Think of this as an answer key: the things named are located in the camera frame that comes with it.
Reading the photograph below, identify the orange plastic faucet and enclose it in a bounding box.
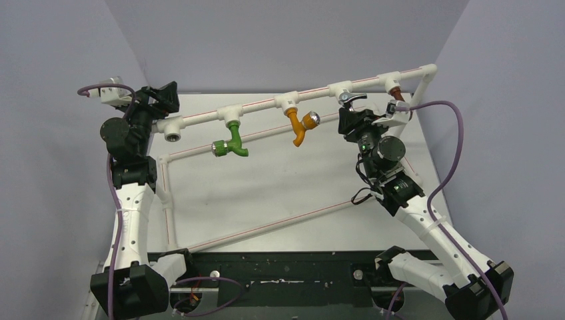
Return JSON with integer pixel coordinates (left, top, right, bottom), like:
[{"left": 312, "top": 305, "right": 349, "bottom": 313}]
[{"left": 284, "top": 107, "right": 320, "bottom": 147}]

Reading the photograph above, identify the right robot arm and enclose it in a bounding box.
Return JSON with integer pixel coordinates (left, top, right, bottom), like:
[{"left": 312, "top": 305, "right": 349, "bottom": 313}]
[{"left": 338, "top": 99, "right": 514, "bottom": 319}]

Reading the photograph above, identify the brown plastic faucet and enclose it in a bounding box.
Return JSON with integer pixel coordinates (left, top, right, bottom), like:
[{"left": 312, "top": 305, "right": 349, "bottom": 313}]
[{"left": 388, "top": 86, "right": 404, "bottom": 101}]

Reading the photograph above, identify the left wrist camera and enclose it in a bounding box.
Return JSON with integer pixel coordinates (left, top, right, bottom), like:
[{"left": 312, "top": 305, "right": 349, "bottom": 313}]
[{"left": 85, "top": 76, "right": 135, "bottom": 107}]

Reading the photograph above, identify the chrome metal faucet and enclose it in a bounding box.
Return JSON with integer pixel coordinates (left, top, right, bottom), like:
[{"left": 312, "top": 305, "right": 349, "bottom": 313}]
[{"left": 337, "top": 91, "right": 367, "bottom": 106}]

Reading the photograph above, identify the white PVC pipe frame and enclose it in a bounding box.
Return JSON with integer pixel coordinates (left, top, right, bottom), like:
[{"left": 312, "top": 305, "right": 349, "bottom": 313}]
[{"left": 148, "top": 64, "right": 437, "bottom": 253}]

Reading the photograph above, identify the green plastic faucet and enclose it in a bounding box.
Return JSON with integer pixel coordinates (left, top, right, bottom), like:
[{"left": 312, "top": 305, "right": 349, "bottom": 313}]
[{"left": 211, "top": 121, "right": 249, "bottom": 157}]

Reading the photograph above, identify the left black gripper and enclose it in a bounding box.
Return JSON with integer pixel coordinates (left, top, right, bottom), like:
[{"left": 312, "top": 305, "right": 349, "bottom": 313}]
[{"left": 119, "top": 85, "right": 180, "bottom": 155}]

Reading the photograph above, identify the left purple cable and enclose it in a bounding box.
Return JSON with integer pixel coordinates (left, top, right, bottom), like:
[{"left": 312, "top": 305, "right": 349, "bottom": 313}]
[{"left": 77, "top": 83, "right": 145, "bottom": 320}]

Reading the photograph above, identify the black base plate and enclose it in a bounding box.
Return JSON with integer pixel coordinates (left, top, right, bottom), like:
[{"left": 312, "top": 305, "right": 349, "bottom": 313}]
[{"left": 141, "top": 249, "right": 464, "bottom": 310}]

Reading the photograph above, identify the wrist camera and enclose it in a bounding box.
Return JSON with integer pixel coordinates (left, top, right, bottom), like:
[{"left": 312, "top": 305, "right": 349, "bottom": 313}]
[
  {"left": 372, "top": 100, "right": 411, "bottom": 128},
  {"left": 85, "top": 76, "right": 135, "bottom": 107}
]

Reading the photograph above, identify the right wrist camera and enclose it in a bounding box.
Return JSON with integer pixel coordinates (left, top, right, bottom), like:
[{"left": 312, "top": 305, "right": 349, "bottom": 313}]
[{"left": 372, "top": 100, "right": 411, "bottom": 128}]

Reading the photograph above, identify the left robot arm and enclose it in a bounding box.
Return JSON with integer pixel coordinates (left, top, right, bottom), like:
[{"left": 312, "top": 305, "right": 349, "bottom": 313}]
[{"left": 79, "top": 79, "right": 198, "bottom": 319}]

